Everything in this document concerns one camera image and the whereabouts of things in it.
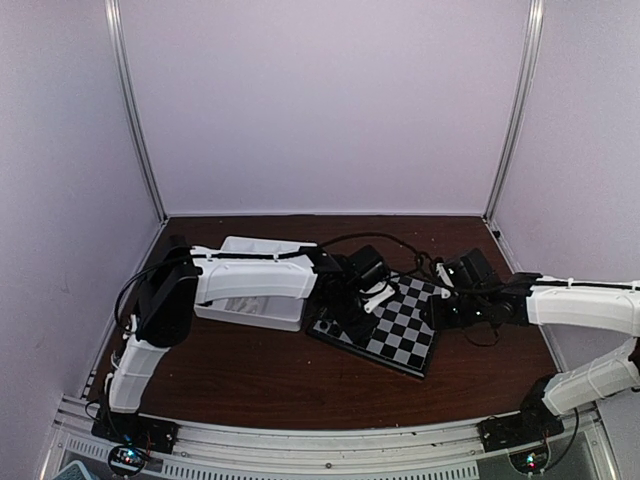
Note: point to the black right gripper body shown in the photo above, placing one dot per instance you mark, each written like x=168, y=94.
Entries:
x=469, y=312

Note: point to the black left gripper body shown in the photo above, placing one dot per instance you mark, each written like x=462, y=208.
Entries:
x=343, y=314

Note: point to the black silver chessboard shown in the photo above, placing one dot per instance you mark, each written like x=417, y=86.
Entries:
x=401, y=340

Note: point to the white compartment tray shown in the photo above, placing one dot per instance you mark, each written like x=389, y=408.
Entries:
x=255, y=282

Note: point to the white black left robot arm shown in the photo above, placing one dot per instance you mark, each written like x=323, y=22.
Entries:
x=164, y=308

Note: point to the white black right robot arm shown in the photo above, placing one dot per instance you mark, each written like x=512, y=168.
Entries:
x=472, y=292

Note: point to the white chess piece pile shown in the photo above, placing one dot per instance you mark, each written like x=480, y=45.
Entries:
x=245, y=305

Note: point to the right round circuit board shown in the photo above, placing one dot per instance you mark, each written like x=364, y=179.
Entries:
x=530, y=461

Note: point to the round circuit board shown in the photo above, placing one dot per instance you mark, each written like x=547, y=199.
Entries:
x=530, y=461
x=126, y=460

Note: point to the left round circuit board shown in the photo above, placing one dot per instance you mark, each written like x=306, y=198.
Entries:
x=126, y=460

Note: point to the blue plastic basket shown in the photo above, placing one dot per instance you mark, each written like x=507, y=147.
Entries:
x=75, y=470

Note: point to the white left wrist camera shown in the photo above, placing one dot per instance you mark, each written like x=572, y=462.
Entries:
x=375, y=296

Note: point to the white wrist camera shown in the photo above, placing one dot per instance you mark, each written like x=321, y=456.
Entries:
x=375, y=296
x=443, y=277

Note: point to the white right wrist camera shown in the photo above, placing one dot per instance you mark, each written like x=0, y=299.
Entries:
x=443, y=277

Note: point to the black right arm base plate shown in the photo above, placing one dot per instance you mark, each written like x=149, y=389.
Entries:
x=508, y=432

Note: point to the aluminium front rail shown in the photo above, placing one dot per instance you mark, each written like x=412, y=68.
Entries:
x=452, y=450

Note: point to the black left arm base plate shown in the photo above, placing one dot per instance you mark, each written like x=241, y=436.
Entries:
x=142, y=432

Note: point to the right aluminium frame post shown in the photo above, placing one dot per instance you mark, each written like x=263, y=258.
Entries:
x=528, y=64

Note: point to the aluminium frame post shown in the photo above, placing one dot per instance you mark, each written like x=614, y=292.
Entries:
x=117, y=38
x=528, y=64

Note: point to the left aluminium frame post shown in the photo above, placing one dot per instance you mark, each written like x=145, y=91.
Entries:
x=117, y=38

